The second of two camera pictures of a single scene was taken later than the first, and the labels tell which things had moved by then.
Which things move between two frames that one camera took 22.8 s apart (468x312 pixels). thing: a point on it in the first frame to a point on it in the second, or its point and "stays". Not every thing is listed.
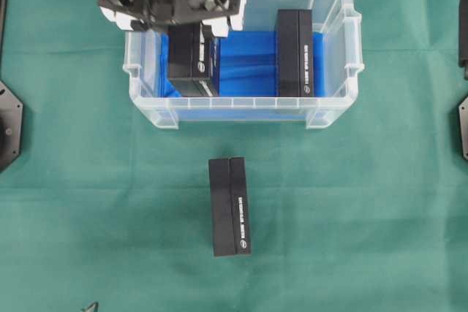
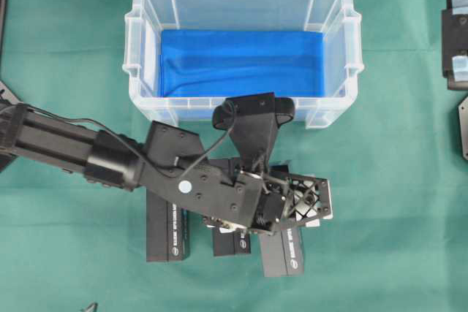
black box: x=192 y=55 to x=168 y=230
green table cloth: x=368 y=215 stays
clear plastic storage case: x=248 y=60 stays
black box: x=295 y=38 to x=281 y=252
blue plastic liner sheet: x=248 y=64 stays
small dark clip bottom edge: x=92 y=307 stays
